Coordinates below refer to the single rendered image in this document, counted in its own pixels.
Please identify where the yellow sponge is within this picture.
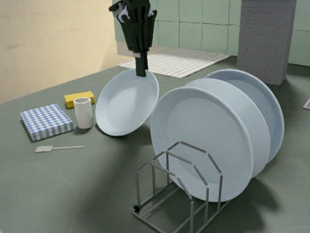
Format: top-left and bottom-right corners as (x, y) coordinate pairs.
(65, 91), (95, 108)

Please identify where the blue and white checkered towel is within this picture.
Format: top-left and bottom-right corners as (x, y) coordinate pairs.
(21, 104), (74, 141)

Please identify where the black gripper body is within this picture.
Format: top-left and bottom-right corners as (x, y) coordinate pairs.
(123, 0), (150, 22)

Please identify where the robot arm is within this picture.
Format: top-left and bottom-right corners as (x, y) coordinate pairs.
(108, 0), (124, 17)

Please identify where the grey wire dish rack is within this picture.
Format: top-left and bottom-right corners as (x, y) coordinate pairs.
(132, 141), (230, 233)

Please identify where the white ribbed draining mat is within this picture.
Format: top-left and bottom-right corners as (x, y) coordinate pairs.
(117, 47), (232, 79)

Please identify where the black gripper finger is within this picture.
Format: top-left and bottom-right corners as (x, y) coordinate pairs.
(141, 7), (157, 70)
(116, 6), (146, 77)

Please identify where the white cup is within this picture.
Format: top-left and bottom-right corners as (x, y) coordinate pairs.
(73, 97), (94, 128)

